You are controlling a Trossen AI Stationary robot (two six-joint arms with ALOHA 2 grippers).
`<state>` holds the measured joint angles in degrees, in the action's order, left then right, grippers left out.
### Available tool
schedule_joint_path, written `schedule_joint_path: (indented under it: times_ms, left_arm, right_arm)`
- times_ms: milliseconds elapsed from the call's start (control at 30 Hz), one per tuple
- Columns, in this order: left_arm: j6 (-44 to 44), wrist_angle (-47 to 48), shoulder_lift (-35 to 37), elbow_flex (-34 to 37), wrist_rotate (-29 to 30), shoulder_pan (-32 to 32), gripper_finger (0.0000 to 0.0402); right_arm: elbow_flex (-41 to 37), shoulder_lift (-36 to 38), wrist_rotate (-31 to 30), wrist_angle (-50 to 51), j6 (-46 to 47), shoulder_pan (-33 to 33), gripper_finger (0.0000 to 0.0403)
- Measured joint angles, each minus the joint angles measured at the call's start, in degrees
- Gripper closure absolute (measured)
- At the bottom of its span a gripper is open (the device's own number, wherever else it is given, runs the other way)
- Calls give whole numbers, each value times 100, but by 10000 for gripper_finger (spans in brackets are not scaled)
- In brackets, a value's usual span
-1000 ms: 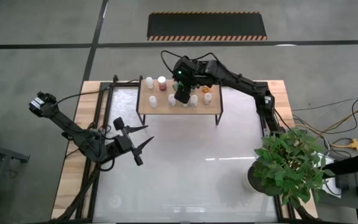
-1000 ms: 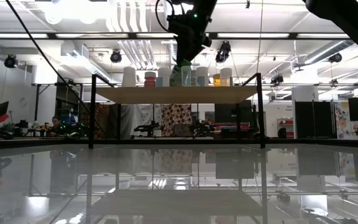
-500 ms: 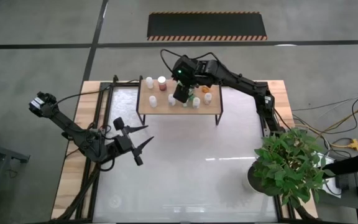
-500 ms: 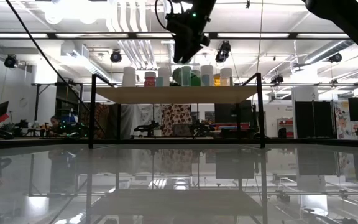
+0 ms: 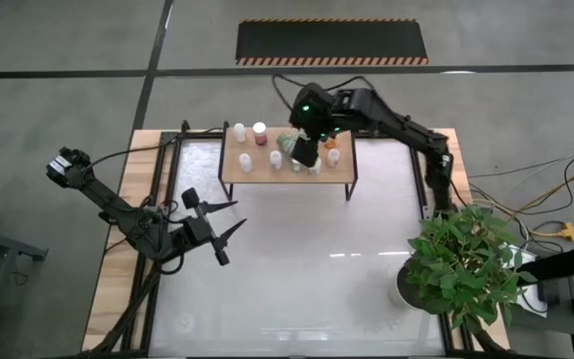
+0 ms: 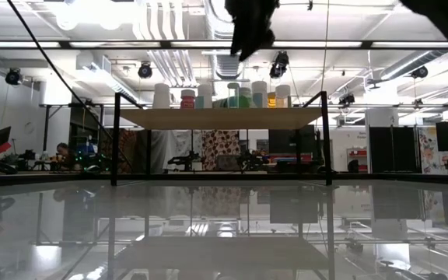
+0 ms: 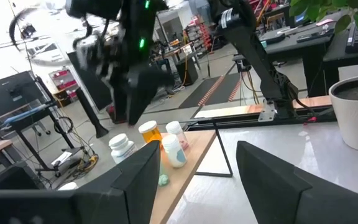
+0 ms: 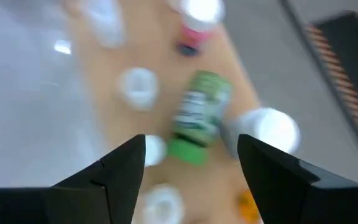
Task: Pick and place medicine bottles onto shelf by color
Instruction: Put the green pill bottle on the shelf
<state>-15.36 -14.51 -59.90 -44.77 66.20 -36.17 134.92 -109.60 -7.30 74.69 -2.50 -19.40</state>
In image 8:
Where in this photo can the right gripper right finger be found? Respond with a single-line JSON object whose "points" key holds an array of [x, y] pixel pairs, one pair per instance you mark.
{"points": [[306, 202]]}

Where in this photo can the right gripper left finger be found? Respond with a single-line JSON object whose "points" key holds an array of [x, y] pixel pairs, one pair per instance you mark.
{"points": [[89, 202]]}

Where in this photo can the amber pill bottle white cap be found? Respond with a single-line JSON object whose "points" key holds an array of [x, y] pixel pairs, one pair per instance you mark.
{"points": [[247, 207]]}

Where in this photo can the plain white pill bottle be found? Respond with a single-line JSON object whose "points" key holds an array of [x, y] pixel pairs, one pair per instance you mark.
{"points": [[269, 129]]}

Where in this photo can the clear bottle green pills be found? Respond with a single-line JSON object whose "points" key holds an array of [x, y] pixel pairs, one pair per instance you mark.
{"points": [[138, 88]]}

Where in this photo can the green bottle green cap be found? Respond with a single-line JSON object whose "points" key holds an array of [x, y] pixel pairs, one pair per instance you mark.
{"points": [[197, 115]]}

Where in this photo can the pink bottle white cap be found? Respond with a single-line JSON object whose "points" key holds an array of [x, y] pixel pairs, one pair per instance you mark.
{"points": [[194, 34]]}

